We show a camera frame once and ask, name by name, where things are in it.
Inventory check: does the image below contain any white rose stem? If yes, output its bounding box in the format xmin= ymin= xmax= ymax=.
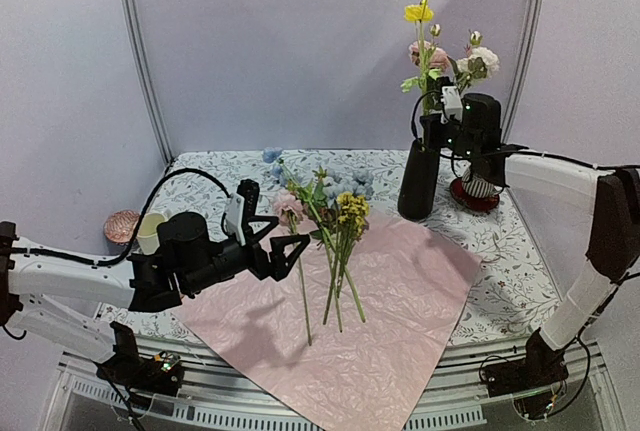
xmin=449 ymin=30 xmax=500 ymax=95

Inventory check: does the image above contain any red round saucer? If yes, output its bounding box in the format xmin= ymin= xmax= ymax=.
xmin=449 ymin=178 xmax=500 ymax=213

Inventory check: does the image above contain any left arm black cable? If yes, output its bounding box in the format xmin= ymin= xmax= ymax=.
xmin=0 ymin=168 xmax=236 ymax=270

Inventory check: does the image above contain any pink wrapping paper sheet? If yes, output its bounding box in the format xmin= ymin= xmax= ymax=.
xmin=177 ymin=213 xmax=482 ymax=431

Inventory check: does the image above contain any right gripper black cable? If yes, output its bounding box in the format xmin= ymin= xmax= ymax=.
xmin=410 ymin=95 xmax=640 ymax=182

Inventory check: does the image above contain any yellow poppy flower stem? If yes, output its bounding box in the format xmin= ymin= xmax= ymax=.
xmin=401 ymin=0 xmax=448 ymax=117

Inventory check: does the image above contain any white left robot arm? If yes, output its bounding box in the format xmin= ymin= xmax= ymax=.
xmin=1 ymin=212 xmax=310 ymax=313

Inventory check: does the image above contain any left aluminium frame post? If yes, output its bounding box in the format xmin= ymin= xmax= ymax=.
xmin=121 ymin=0 xmax=174 ymax=165

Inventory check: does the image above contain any light blue hydrangea stem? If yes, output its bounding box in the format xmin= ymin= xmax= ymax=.
xmin=323 ymin=169 xmax=374 ymax=205

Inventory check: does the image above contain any aluminium frame post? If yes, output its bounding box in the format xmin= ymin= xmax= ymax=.
xmin=501 ymin=0 xmax=543 ymax=140
xmin=121 ymin=0 xmax=174 ymax=165

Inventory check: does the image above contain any tall black vase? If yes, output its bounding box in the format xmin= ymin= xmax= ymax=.
xmin=397 ymin=140 xmax=440 ymax=221

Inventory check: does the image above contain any small blue flower stem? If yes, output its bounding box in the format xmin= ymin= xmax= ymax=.
xmin=262 ymin=146 xmax=341 ymax=335

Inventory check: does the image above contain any yellow small flower sprig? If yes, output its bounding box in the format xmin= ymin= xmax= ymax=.
xmin=321 ymin=192 xmax=370 ymax=332

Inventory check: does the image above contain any single pink carnation stem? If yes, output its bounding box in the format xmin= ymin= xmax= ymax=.
xmin=272 ymin=189 xmax=313 ymax=346

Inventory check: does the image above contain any right aluminium frame post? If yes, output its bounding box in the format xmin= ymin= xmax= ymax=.
xmin=501 ymin=0 xmax=543 ymax=140

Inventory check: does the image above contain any striped ceramic cup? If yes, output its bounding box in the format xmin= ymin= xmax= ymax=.
xmin=461 ymin=167 xmax=500 ymax=199

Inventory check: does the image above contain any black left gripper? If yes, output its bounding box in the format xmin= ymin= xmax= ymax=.
xmin=182 ymin=215 xmax=310 ymax=295

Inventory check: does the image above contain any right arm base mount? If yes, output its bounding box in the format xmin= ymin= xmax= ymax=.
xmin=479 ymin=329 xmax=569 ymax=397

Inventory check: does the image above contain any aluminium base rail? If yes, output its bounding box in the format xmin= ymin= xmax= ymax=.
xmin=44 ymin=339 xmax=626 ymax=430

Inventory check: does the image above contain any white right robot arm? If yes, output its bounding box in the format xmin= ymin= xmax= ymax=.
xmin=412 ymin=86 xmax=639 ymax=387

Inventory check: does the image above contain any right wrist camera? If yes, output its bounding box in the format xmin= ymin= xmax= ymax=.
xmin=435 ymin=76 xmax=464 ymax=124

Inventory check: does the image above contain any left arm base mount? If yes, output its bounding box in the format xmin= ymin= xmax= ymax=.
xmin=96 ymin=322 xmax=184 ymax=397

